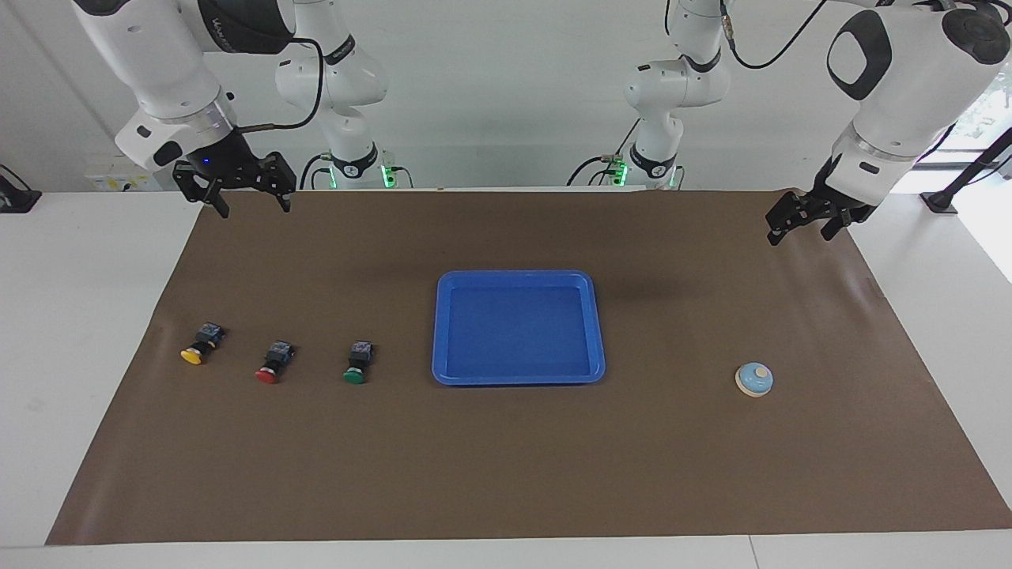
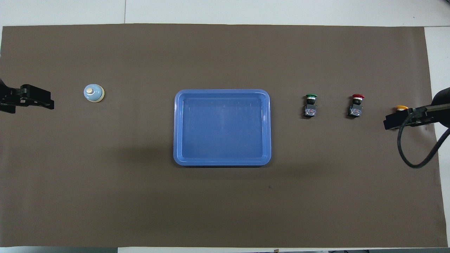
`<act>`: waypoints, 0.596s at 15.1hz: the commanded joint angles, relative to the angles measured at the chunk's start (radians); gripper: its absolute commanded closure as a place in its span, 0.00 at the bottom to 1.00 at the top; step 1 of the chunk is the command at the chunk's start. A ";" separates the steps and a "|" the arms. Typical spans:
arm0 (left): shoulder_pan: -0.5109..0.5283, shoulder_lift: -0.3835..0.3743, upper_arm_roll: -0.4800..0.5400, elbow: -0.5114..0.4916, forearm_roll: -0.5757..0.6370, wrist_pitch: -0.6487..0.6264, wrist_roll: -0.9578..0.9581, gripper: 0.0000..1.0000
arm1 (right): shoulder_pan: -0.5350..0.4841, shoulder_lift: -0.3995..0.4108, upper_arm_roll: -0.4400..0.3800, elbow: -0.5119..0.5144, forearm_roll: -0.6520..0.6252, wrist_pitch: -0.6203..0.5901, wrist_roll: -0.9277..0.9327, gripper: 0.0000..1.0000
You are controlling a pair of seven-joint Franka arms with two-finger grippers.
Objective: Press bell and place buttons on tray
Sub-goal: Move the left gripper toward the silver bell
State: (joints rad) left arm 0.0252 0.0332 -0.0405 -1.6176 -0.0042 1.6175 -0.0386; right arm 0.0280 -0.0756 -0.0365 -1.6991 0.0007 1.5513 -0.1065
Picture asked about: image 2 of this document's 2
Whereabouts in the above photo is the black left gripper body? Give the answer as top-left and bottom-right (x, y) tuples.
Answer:
(0, 84), (52, 104)

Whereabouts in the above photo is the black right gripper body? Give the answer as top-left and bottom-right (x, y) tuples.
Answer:
(386, 109), (429, 124)

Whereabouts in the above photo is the red push button switch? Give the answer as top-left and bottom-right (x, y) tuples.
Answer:
(347, 94), (365, 118)

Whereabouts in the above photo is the blue call bell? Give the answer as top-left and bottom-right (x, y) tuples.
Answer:
(83, 84), (105, 103)

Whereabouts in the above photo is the green push button switch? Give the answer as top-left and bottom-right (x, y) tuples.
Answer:
(302, 93), (318, 118)

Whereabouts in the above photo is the blue plastic tray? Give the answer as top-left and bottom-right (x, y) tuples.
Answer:
(173, 89), (272, 166)

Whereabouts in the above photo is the brown table mat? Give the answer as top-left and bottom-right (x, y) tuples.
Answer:
(0, 24), (449, 248)

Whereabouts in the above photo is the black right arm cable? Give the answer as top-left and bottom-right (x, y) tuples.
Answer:
(397, 107), (450, 168)

